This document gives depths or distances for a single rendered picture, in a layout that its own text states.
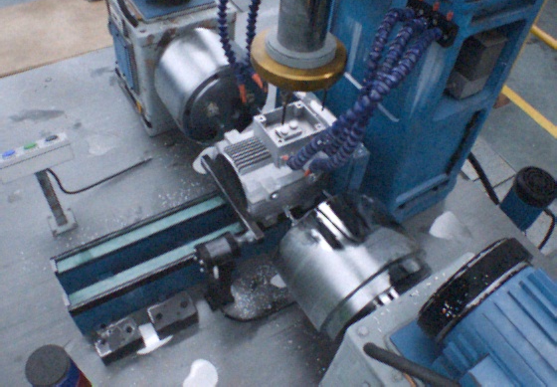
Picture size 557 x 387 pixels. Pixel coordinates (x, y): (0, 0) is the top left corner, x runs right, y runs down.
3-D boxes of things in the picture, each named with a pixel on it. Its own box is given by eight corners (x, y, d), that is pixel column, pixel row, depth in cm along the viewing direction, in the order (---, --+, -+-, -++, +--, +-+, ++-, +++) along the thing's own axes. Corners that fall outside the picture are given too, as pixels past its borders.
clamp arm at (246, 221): (267, 242, 101) (210, 160, 114) (268, 234, 98) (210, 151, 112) (252, 249, 99) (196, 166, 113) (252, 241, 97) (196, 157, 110)
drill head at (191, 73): (214, 64, 152) (213, -7, 134) (274, 135, 133) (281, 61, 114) (138, 87, 142) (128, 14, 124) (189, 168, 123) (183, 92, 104)
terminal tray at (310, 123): (296, 122, 114) (299, 98, 109) (322, 152, 108) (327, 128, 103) (251, 139, 109) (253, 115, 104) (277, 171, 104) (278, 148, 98)
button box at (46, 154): (71, 149, 112) (64, 129, 110) (76, 158, 107) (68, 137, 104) (2, 175, 106) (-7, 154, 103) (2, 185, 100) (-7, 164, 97)
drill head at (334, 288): (339, 214, 117) (360, 141, 98) (452, 352, 96) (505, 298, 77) (248, 258, 107) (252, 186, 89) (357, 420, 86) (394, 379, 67)
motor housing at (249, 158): (281, 155, 128) (287, 99, 113) (323, 208, 118) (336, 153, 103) (212, 184, 120) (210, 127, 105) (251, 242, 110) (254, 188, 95)
